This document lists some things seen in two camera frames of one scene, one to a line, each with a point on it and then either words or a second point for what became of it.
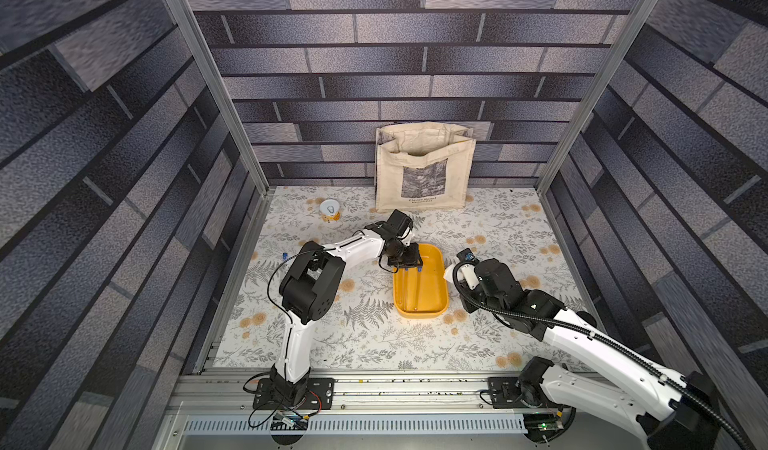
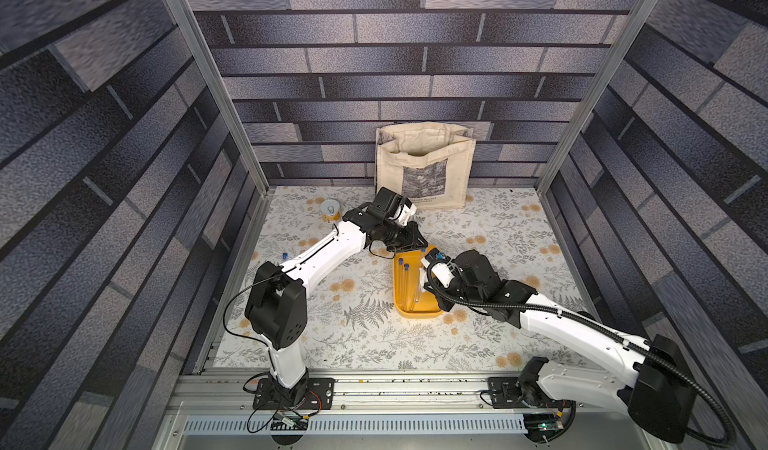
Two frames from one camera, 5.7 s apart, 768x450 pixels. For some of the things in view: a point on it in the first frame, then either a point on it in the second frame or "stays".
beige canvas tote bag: [423, 166] stays
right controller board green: [542, 427] stays
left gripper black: [412, 258] → [411, 239]
